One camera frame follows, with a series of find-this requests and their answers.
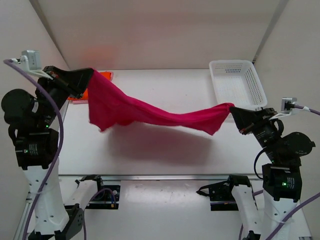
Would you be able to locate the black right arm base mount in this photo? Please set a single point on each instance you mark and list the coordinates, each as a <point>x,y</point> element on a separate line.
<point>220,193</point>

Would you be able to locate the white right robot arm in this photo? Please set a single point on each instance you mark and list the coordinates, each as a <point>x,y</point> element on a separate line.
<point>281,177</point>

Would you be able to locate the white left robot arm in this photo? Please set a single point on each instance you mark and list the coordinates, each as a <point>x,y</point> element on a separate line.
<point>37,148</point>

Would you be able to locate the white perforated plastic basket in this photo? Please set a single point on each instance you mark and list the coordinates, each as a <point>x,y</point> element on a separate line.
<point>237,82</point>

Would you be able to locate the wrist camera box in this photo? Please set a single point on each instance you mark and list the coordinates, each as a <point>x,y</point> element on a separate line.
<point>287,108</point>
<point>30,62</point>

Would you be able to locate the orange t-shirt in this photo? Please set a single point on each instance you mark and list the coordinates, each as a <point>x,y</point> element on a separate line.
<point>106,74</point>

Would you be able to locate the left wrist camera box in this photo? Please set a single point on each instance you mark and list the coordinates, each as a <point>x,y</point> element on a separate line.
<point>30,62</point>

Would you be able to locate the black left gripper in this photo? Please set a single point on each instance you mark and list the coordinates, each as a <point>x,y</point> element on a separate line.
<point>64,82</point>

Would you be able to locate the aluminium table edge rail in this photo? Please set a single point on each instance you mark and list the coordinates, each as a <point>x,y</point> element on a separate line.
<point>170,177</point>

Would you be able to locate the magenta t-shirt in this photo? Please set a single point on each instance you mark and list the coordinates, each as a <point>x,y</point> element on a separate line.
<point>109,106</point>

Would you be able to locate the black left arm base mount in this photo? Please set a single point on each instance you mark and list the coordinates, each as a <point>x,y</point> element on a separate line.
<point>108,199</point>

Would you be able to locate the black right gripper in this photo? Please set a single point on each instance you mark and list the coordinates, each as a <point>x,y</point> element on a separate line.
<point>253,123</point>

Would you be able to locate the light pink t-shirt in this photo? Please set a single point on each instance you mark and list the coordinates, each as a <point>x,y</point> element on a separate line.
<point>79,102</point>

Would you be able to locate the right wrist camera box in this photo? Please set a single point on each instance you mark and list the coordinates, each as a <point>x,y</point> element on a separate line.
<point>287,108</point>

